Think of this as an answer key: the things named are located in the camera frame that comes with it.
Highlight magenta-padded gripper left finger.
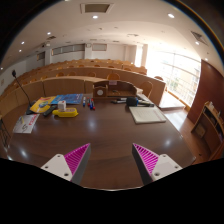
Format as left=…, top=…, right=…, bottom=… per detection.
left=40, top=142, right=92, bottom=186

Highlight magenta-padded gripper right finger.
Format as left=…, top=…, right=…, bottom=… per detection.
left=131, top=142, right=184, bottom=186

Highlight white paper pad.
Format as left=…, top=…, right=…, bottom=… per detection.
left=128, top=105, right=167, bottom=125

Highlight black remote control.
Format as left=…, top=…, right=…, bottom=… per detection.
left=42, top=104, right=58, bottom=118

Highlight black handheld microphone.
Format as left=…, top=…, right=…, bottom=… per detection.
left=125, top=96, right=155, bottom=108

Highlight blue booklet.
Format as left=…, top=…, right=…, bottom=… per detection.
left=50, top=93, right=84, bottom=106

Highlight grey flat device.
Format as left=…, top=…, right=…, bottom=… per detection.
left=136, top=93, right=153, bottom=104

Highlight white printed paper sheet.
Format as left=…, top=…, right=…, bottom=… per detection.
left=12, top=113, right=41, bottom=135

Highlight black pens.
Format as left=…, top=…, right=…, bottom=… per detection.
left=110, top=97, right=128, bottom=105

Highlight yellow book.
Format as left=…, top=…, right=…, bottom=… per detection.
left=29, top=96, right=57, bottom=114

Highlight wooden shelf unit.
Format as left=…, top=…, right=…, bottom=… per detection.
left=190, top=100, right=224, bottom=161

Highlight wooden lecture bench rows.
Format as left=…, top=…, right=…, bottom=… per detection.
left=0, top=59, right=168, bottom=116

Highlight wooden desk organizer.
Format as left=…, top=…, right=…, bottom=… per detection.
left=92, top=80, right=138, bottom=100

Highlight wooden chairs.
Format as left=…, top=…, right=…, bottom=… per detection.
left=19, top=59, right=164, bottom=99

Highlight black gooseneck microphone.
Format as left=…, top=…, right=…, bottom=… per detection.
left=11, top=69, right=38, bottom=116

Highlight small dark ceiling vent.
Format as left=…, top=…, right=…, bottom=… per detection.
left=190, top=30, right=209, bottom=46

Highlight round ceiling lights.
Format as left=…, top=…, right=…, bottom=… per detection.
left=19, top=13, right=211, bottom=46

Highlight large square ceiling vent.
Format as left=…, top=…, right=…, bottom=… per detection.
left=79, top=2, right=115, bottom=15

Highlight black metal frame stand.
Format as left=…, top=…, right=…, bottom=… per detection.
left=0, top=115, right=12, bottom=149

